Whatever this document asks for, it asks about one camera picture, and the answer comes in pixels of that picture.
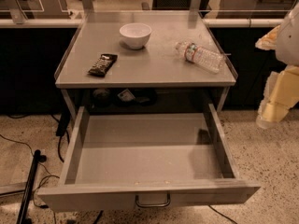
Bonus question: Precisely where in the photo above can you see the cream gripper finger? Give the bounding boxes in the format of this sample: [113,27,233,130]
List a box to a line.
[255,25,280,50]
[256,65,299,129]

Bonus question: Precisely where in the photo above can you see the grey top drawer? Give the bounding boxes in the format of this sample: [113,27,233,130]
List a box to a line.
[38,105,260,212]

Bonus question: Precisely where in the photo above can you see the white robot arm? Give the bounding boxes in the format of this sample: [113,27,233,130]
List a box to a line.
[255,5,299,129]

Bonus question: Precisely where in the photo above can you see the grey metal drawer cabinet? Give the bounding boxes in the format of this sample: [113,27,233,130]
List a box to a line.
[56,10,237,110]

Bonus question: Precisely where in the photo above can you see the dark items under cabinet top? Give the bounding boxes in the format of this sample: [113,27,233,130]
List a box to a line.
[91,88,157,107]

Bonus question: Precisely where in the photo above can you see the clear plastic water bottle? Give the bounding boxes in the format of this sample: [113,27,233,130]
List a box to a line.
[175,41,224,74]

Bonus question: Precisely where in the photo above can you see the white ceramic bowl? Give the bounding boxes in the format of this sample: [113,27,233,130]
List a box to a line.
[120,23,151,49]

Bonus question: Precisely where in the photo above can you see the dark snack bar packet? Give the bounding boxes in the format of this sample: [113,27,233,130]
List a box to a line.
[88,53,118,77]

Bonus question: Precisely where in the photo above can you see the black pole on floor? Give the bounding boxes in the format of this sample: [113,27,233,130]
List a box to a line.
[16,150,41,224]

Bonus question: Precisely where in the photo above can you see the black floor cable right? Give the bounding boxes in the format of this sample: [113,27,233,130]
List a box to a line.
[207,204,238,224]

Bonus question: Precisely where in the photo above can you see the black floor cable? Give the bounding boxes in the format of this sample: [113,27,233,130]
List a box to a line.
[0,112,73,224]
[207,204,238,224]

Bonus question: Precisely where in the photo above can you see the black floor cable left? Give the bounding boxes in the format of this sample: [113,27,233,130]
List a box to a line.
[0,112,73,224]

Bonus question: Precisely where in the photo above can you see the white barrier rail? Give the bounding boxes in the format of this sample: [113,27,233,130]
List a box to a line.
[0,19,283,28]

